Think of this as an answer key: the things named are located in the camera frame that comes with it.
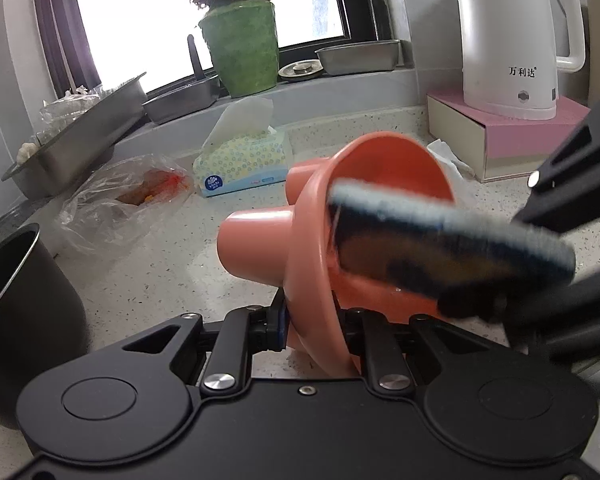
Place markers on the pink box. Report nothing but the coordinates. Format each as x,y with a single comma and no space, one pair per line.
520,135

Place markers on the large steel tray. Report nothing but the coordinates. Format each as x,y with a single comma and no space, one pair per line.
80,135

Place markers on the yellow patterned tissue pack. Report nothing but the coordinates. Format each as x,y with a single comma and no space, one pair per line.
245,160

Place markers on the garlic bulb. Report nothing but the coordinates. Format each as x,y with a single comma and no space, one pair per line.
28,151

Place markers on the crumpled white tissue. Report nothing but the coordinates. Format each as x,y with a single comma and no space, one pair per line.
445,157

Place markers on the small steel tray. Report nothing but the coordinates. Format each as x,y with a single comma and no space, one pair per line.
185,97

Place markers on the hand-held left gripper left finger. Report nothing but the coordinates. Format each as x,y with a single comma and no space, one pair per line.
279,327

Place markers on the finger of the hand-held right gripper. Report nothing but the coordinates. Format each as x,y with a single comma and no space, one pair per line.
570,320
575,175

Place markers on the salmon pink plastic funnel holder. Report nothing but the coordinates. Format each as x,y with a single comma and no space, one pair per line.
380,170

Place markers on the clear plastic bag with food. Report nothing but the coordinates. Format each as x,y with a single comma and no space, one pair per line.
120,195

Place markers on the green flower vase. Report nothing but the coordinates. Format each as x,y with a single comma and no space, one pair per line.
242,50

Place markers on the white electric kettle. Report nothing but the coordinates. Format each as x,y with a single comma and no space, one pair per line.
500,35

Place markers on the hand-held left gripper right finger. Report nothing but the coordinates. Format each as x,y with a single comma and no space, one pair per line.
375,345

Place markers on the white and blue sponge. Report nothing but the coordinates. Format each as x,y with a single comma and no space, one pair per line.
430,245

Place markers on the black cooker pot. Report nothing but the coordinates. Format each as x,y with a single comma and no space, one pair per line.
25,320

